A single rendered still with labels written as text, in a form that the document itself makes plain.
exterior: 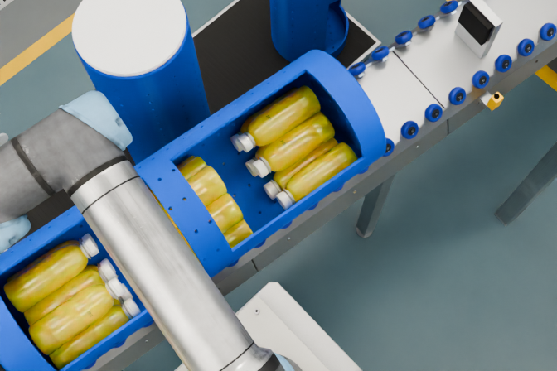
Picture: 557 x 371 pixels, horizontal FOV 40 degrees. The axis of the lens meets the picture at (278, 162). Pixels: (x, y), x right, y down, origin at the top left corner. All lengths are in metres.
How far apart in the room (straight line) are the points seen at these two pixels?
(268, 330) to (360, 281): 1.26
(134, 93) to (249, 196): 0.40
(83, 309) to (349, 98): 0.68
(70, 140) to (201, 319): 0.23
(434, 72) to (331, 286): 1.01
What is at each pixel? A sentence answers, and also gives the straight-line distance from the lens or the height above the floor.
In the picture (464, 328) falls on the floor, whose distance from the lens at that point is 2.72.
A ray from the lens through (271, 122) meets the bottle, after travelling 1.63.
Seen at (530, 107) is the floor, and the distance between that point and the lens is 3.04.
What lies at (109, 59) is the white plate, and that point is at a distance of 1.86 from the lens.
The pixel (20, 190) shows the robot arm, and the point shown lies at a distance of 0.84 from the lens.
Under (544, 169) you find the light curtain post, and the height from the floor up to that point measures 0.52.
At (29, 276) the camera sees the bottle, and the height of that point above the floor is 1.14.
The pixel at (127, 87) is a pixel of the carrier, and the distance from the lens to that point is 1.88.
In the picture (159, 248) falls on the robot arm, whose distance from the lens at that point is 0.81.
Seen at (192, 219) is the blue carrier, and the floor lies 1.22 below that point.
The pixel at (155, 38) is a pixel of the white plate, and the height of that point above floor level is 1.04.
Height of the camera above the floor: 2.62
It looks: 69 degrees down
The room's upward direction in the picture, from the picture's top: 2 degrees counter-clockwise
